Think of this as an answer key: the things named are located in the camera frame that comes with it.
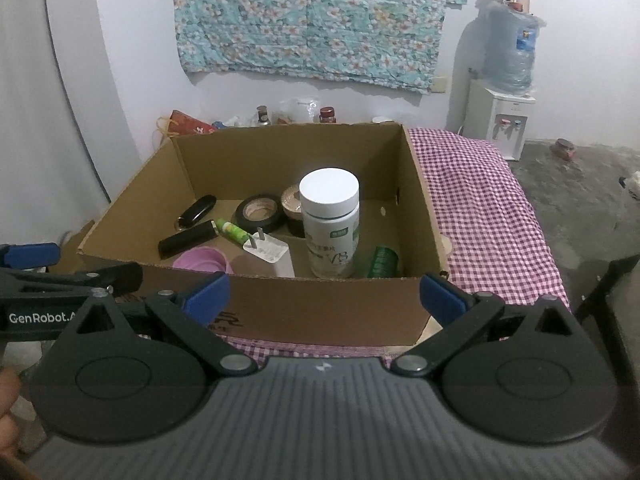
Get white power adapter plug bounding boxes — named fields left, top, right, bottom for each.
left=243, top=229, right=295, bottom=278

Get white supplement bottle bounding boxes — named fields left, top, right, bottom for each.
left=298, top=168, right=360, bottom=278

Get person left hand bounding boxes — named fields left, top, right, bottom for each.
left=0, top=367, right=21, bottom=456

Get pink checkered cloth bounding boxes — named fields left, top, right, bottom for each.
left=214, top=125, right=564, bottom=356

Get pink plastic cup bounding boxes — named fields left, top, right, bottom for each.
left=172, top=246, right=233, bottom=274

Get black glasses case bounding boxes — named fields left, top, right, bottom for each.
left=176, top=194, right=217, bottom=230

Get black rectangular stick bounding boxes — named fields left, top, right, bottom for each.
left=157, top=220, right=218, bottom=260

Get red gift bag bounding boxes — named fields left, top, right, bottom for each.
left=156, top=110, right=217, bottom=136

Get green glue tube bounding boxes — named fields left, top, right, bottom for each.
left=215, top=219, right=250, bottom=246

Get brown cardboard box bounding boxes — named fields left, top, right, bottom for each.
left=78, top=122, right=449, bottom=347

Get black tape roll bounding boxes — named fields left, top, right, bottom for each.
left=234, top=194, right=285, bottom=234

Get white water dispenser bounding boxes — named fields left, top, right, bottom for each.
left=461, top=79, right=536, bottom=162

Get beige tape roll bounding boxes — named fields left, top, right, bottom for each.
left=281, top=184, right=303, bottom=221

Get glass bottle with cap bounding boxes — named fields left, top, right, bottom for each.
left=256, top=105, right=271, bottom=126

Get red jar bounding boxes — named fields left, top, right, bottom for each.
left=319, top=106, right=336, bottom=124

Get blue water jug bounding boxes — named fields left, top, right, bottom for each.
left=482, top=2, right=546, bottom=94

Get floral teal curtain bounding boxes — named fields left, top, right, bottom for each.
left=174, top=0, right=468, bottom=94

